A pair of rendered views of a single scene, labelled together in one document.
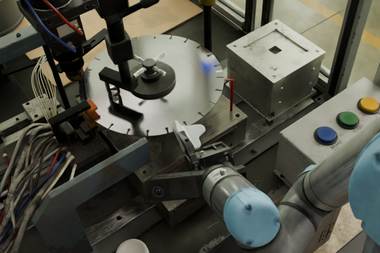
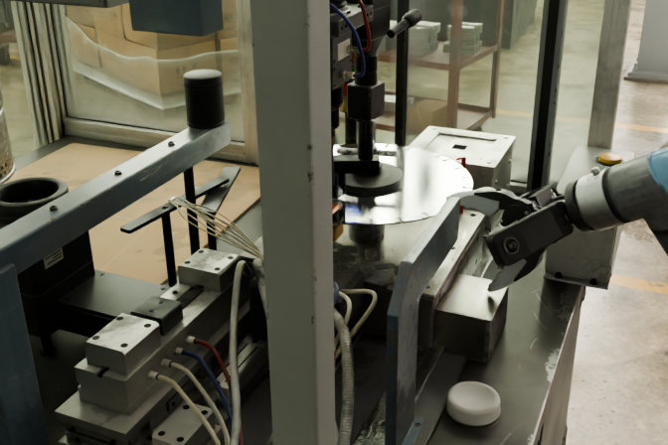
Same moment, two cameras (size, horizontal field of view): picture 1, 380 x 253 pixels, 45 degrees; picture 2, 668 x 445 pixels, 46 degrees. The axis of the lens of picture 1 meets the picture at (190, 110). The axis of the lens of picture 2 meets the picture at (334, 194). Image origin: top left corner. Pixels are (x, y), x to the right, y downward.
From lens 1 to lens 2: 0.81 m
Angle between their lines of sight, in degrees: 35
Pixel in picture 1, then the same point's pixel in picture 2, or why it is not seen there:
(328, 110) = (577, 173)
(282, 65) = (484, 155)
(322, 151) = not seen: hidden behind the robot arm
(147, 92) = (382, 184)
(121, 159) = (447, 219)
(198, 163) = (535, 203)
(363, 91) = (589, 153)
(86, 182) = (429, 246)
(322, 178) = not seen: outside the picture
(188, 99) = (435, 181)
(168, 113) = (427, 196)
